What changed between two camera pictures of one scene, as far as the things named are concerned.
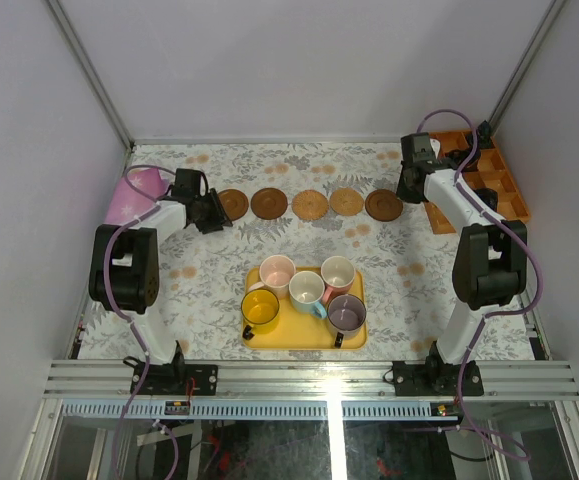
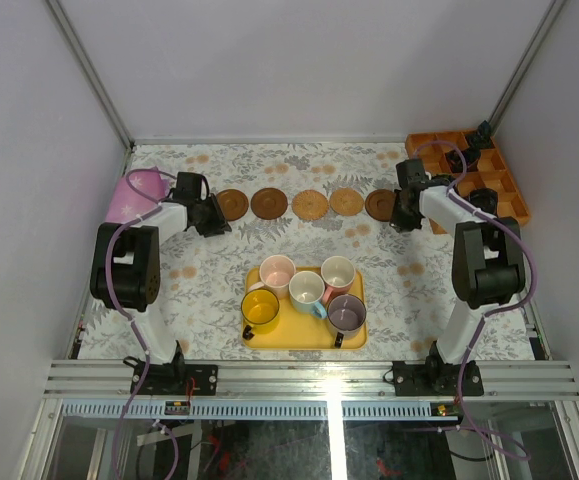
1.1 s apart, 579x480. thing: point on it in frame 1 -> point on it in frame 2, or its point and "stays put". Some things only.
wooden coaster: x=383 y=205 stays put
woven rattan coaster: x=346 y=202 stays put
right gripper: x=402 y=193 -> x=400 y=224
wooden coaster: x=234 y=203 stays put
